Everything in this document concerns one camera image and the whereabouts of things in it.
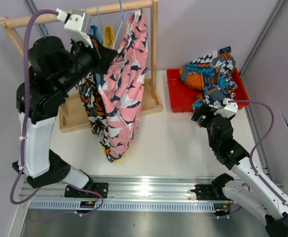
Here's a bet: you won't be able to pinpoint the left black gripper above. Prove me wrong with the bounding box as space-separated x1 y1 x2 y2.
56 33 118 94

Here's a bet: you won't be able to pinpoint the blue orange graphic shorts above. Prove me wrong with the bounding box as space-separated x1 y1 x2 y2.
179 46 238 110

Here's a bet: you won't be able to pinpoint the pink patterned shorts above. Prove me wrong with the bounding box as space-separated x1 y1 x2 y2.
98 9 148 162

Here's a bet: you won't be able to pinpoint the blue hanger of pink shorts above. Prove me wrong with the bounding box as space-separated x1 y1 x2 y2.
113 0 133 49

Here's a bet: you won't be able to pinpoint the light blue wire hanger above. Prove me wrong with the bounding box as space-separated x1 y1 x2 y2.
35 24 49 37

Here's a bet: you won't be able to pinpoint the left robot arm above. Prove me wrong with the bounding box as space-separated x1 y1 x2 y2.
12 36 118 198

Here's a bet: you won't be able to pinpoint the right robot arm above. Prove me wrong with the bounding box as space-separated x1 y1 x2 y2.
192 98 288 237

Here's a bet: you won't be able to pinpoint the yellow shorts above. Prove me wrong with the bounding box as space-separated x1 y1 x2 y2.
103 25 121 163

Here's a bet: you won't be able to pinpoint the light blue shorts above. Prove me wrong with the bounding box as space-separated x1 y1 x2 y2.
89 25 103 45

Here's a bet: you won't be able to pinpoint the camouflage orange black shorts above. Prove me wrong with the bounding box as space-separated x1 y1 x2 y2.
75 72 114 162

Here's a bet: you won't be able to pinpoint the blue hanger of yellow shorts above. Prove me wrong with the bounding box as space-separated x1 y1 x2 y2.
96 5 103 31

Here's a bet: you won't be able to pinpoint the red plastic tray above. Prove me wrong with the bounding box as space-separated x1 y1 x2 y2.
166 68 249 113

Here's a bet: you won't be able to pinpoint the wooden clothes rack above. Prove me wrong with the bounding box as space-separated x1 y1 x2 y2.
0 0 163 133

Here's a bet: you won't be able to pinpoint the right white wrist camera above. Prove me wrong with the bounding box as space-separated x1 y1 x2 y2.
214 98 238 119

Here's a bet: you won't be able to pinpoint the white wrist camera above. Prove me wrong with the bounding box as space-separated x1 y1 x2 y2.
56 8 93 49
214 98 238 119

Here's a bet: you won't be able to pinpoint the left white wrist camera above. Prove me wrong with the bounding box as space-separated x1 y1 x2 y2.
56 8 93 49

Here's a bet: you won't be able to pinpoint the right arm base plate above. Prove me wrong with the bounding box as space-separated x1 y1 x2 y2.
190 184 229 200

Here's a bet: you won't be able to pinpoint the aluminium mounting rail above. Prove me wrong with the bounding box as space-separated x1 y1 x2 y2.
19 175 287 213

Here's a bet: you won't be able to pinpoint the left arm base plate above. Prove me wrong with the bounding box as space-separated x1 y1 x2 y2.
64 182 109 198

